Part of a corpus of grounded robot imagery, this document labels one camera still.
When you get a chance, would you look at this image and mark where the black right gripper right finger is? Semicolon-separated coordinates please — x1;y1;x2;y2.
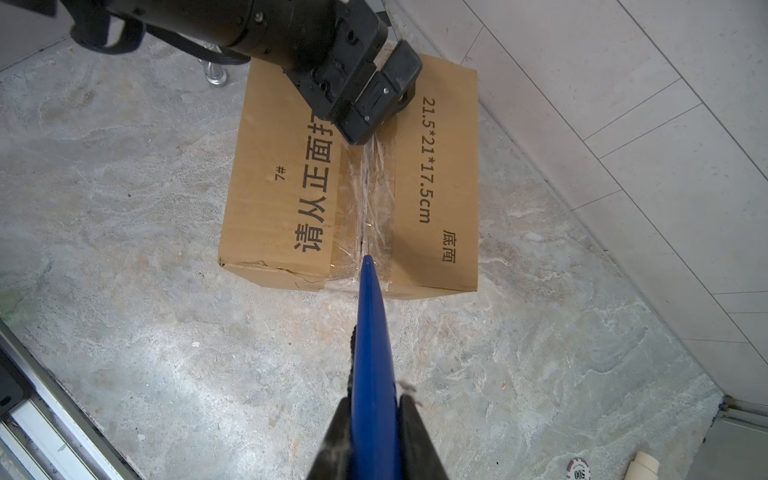
398;394;448;480

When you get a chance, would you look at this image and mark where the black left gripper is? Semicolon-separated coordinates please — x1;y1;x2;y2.
286;1;423;146

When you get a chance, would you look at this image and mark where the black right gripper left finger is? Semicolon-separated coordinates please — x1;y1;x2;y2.
306;397;353;480

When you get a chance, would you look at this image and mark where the blue box cutter knife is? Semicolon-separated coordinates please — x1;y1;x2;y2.
350;255;402;479

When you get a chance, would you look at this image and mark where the brown cardboard express box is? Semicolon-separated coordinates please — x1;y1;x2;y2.
218;55;478;300

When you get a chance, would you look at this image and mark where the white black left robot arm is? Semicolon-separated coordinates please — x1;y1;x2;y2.
13;0;423;145

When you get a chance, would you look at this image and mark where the small silver metal piece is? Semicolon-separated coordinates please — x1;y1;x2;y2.
203;62;229;87

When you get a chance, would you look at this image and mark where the cream plastic handle tool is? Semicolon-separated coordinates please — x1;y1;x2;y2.
624;451;660;480

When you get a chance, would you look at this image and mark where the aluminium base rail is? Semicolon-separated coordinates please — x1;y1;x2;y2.
1;324;141;479

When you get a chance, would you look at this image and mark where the aluminium corner post right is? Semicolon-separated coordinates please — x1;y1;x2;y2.
687;396;768;480

